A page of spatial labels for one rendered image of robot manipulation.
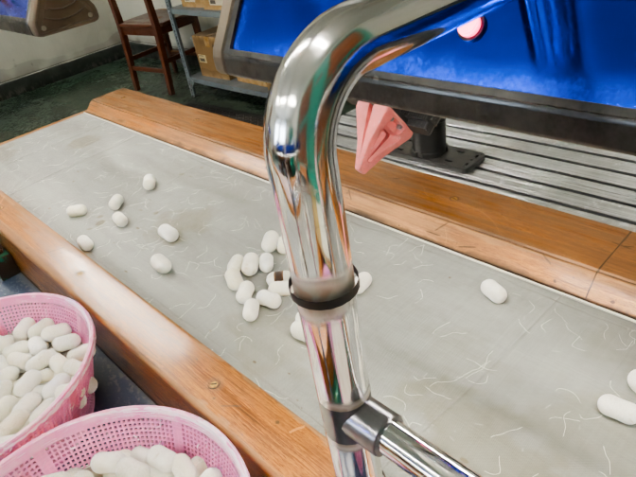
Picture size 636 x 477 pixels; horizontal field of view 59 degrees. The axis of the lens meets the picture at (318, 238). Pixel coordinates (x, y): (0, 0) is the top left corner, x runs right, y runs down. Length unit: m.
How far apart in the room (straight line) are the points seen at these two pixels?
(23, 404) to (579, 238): 0.63
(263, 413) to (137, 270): 0.35
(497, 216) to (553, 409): 0.28
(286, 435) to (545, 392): 0.23
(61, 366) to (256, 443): 0.28
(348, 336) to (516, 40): 0.15
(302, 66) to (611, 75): 0.14
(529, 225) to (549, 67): 0.46
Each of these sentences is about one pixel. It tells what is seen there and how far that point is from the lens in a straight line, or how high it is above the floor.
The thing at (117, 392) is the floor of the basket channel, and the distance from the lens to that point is 0.73.
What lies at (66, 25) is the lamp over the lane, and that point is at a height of 1.05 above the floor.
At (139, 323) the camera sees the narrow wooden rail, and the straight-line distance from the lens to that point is 0.66.
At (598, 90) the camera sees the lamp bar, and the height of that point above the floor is 1.06.
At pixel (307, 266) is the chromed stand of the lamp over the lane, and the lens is 0.19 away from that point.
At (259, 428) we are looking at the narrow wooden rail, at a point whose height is 0.76.
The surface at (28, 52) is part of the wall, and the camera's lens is 5.19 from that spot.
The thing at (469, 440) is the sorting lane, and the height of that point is 0.74.
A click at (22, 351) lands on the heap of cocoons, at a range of 0.76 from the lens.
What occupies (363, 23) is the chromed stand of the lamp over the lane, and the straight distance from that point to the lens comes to 0.18.
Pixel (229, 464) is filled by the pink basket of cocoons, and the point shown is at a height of 0.75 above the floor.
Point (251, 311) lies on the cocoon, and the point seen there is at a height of 0.76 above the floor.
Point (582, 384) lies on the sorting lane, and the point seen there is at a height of 0.74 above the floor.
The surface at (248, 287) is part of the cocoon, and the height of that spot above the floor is 0.76.
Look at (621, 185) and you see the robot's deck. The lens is 1.01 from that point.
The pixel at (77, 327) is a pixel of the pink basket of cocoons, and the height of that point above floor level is 0.74.
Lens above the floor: 1.16
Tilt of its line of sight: 33 degrees down
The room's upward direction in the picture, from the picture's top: 10 degrees counter-clockwise
